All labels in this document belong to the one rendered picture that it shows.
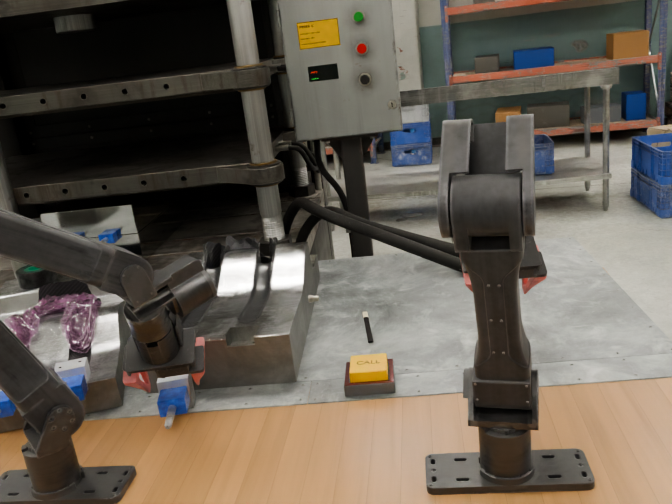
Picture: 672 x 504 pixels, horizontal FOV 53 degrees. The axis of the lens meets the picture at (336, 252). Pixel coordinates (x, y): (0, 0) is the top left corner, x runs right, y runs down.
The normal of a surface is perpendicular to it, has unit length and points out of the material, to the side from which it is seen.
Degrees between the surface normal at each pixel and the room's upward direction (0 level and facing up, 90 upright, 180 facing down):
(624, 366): 0
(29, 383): 77
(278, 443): 0
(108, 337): 27
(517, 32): 90
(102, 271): 93
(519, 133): 45
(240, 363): 90
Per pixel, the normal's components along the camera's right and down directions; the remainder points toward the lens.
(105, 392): 0.24, 0.27
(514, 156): -0.29, -0.44
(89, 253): 0.45, 0.07
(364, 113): -0.06, 0.32
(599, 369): -0.11, -0.94
